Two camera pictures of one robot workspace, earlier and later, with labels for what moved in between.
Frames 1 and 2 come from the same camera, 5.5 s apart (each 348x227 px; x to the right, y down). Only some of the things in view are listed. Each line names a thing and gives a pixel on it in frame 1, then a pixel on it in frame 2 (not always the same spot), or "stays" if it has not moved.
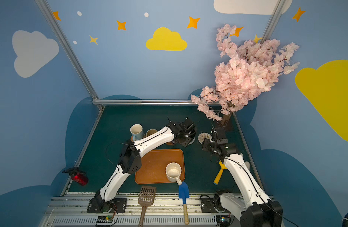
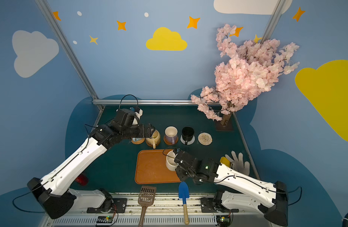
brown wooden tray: x=153 y=165 stays
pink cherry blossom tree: x=243 y=70 stays
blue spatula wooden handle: x=183 y=193 stays
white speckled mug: x=173 y=171 → x=170 y=164
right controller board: x=224 y=220 stays
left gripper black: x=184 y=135 → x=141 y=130
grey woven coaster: x=192 y=141 stays
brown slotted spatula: x=145 y=198 stays
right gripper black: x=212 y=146 → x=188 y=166
